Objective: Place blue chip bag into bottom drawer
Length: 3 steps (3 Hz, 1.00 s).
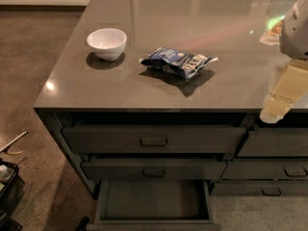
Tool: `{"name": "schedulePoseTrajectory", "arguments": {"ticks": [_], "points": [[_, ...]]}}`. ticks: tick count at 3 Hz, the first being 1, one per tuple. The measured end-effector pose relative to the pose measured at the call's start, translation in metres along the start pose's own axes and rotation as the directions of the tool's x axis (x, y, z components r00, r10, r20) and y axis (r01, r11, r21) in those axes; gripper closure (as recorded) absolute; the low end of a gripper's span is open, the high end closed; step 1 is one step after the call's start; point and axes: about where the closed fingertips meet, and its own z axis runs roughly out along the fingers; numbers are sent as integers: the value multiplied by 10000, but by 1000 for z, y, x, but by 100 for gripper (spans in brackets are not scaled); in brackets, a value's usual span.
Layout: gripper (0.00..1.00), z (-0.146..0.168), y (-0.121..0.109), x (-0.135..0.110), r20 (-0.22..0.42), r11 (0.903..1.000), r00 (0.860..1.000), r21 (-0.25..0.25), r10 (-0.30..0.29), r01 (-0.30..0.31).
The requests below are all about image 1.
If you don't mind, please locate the grey metal rod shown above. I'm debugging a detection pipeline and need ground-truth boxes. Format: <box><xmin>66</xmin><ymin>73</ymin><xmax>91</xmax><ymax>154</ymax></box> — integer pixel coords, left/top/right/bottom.
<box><xmin>0</xmin><ymin>130</ymin><xmax>28</xmax><ymax>155</ymax></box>

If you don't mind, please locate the white ceramic bowl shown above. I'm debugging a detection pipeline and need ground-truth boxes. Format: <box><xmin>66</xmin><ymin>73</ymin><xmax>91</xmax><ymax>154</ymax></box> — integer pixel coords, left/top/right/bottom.
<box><xmin>87</xmin><ymin>28</ymin><xmax>127</xmax><ymax>61</ymax></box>

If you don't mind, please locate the grey top right drawer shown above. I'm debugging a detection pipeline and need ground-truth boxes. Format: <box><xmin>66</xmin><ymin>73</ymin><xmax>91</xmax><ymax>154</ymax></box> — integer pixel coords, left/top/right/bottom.
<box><xmin>238</xmin><ymin>125</ymin><xmax>308</xmax><ymax>157</ymax></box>

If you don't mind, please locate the grey open bottom drawer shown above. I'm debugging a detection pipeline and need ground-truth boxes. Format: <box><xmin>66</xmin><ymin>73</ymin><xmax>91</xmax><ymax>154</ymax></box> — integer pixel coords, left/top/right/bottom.
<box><xmin>87</xmin><ymin>180</ymin><xmax>221</xmax><ymax>231</ymax></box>

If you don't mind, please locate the black cart with items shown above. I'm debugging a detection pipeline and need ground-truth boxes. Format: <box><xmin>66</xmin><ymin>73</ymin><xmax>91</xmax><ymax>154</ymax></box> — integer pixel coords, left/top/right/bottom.
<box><xmin>0</xmin><ymin>161</ymin><xmax>24</xmax><ymax>231</ymax></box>

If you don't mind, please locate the blue chip bag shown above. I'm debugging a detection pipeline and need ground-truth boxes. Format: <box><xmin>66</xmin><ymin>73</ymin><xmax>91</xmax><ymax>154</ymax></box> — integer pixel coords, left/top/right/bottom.
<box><xmin>140</xmin><ymin>47</ymin><xmax>218</xmax><ymax>81</ymax></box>

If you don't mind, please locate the grey bottom right drawer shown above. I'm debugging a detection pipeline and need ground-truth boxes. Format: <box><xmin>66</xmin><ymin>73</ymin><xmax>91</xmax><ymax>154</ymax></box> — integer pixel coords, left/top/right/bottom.
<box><xmin>211</xmin><ymin>181</ymin><xmax>308</xmax><ymax>196</ymax></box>

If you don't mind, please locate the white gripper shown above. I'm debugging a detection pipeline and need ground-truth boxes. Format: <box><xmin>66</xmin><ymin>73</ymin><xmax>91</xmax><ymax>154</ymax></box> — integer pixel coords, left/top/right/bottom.
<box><xmin>260</xmin><ymin>0</ymin><xmax>308</xmax><ymax>124</ymax></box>

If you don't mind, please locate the grey top left drawer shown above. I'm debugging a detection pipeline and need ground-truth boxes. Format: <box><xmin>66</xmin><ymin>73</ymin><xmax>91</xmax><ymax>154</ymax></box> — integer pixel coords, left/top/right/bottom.
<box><xmin>63</xmin><ymin>125</ymin><xmax>246</xmax><ymax>153</ymax></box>

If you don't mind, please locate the grey middle left drawer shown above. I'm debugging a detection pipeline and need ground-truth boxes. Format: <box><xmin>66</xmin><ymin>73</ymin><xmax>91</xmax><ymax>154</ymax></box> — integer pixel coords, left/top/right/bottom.
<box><xmin>81</xmin><ymin>154</ymin><xmax>227</xmax><ymax>180</ymax></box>

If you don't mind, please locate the grey cabinet frame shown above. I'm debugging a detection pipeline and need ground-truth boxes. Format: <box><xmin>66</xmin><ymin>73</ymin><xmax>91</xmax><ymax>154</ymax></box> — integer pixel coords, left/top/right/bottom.
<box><xmin>38</xmin><ymin>109</ymin><xmax>308</xmax><ymax>195</ymax></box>

